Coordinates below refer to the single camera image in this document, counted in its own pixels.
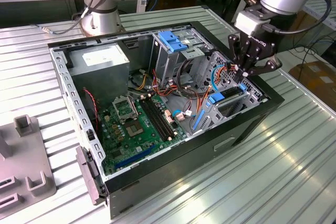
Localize long blue data wire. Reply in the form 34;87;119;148
209;65;227;93

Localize black camera cable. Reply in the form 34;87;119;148
262;0;333;35

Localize CPU socket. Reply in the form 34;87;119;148
124;120;145;138

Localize grey parts rack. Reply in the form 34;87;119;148
0;115;57;213

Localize green motherboard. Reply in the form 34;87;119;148
99;94;188;176

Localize grey plastic case latch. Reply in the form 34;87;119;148
75;145;108;206

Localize flat cardboard box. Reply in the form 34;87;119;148
288;60;336;106

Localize grey disk bay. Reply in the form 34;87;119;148
188;50;266;134

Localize red orange wire bundle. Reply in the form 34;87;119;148
151;69;182;99

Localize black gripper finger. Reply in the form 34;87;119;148
242;48;283;78
227;33;249;83

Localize orange red power wire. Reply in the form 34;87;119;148
215;61;240;84

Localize black RAM slot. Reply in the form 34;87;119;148
143;97;173;140
140;98;170;142
151;94;178;135
147;95;175;137

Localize black open PC case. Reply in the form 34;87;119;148
47;20;286;219

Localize black cable bundle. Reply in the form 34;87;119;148
176;57;204;100

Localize short blue data wire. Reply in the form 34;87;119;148
172;109;196;120

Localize hard disk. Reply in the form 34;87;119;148
192;83;249;132

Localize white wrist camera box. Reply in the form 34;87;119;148
234;6;271;36

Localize grey power supply unit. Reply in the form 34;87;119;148
67;42;131;109

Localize red black twisted wire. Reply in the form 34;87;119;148
83;88;101;133

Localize yellow wire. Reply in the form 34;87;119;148
135;73;148;91

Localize metal socket cover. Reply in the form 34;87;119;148
112;94;139;124

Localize blue expansion slot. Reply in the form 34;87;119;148
114;144;155;171

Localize grey optical drive cage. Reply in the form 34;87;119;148
151;28;213;86

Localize blue plastic drive latch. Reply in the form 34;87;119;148
159;31;188;54

